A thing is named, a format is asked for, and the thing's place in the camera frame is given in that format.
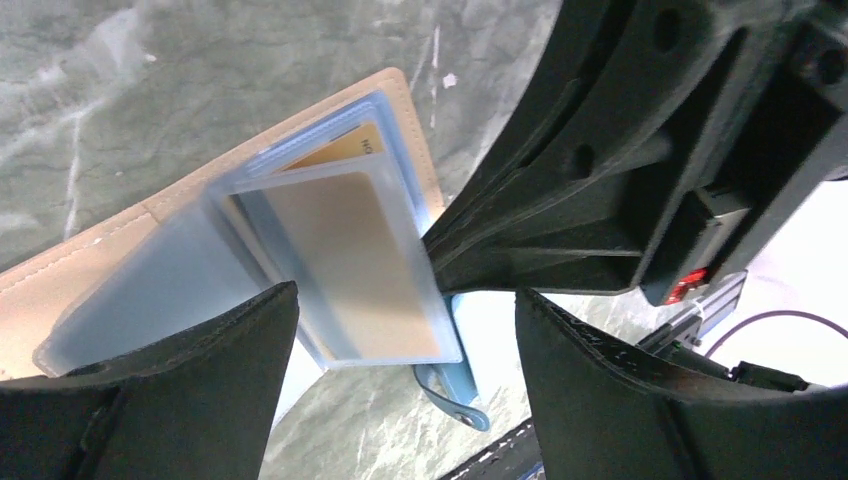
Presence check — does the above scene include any aluminium frame rail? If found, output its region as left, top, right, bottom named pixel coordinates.
left=636, top=270, right=748, bottom=354

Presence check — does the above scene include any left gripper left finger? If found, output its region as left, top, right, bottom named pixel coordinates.
left=1, top=282, right=299, bottom=479

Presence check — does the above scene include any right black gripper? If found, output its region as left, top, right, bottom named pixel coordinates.
left=425, top=1, right=847, bottom=306

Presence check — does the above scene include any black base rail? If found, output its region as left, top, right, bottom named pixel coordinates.
left=441, top=418, right=546, bottom=480

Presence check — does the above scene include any open blue card holder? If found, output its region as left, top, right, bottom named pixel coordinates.
left=411, top=294, right=491, bottom=432

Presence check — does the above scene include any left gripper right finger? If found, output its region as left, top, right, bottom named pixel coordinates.
left=515, top=289, right=847, bottom=479

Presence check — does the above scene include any gold card in sleeve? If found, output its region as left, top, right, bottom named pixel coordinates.
left=275, top=122, right=385, bottom=173

